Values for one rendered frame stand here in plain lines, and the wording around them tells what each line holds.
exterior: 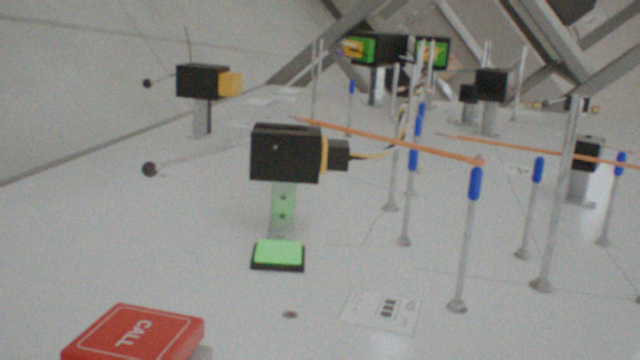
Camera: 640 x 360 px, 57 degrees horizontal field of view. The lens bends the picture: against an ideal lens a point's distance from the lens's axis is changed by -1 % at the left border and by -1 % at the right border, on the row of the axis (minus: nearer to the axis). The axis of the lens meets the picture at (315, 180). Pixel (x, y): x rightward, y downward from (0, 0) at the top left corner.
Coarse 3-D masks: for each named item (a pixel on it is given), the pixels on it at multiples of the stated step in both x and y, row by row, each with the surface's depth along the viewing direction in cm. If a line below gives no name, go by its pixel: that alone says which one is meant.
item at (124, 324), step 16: (128, 304) 30; (96, 320) 29; (112, 320) 29; (128, 320) 29; (144, 320) 29; (160, 320) 29; (176, 320) 29; (192, 320) 29; (80, 336) 27; (96, 336) 27; (112, 336) 28; (128, 336) 28; (144, 336) 28; (160, 336) 28; (176, 336) 28; (192, 336) 28; (64, 352) 26; (80, 352) 26; (96, 352) 26; (112, 352) 26; (128, 352) 26; (144, 352) 26; (160, 352) 27; (176, 352) 27
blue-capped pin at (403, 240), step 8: (416, 152) 47; (408, 160) 48; (416, 160) 48; (408, 168) 48; (408, 176) 48; (408, 184) 48; (408, 192) 48; (408, 200) 49; (408, 208) 49; (408, 216) 49; (400, 240) 50; (408, 240) 50
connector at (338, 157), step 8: (328, 144) 48; (336, 144) 48; (344, 144) 48; (328, 152) 47; (336, 152) 47; (344, 152) 47; (328, 160) 47; (336, 160) 47; (344, 160) 47; (320, 168) 48; (328, 168) 48; (336, 168) 48; (344, 168) 48
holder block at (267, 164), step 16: (256, 128) 47; (272, 128) 48; (288, 128) 49; (304, 128) 49; (320, 128) 49; (256, 144) 46; (272, 144) 46; (288, 144) 46; (304, 144) 46; (320, 144) 46; (256, 160) 47; (272, 160) 47; (288, 160) 47; (304, 160) 47; (320, 160) 47; (256, 176) 47; (272, 176) 47; (288, 176) 47; (304, 176) 47
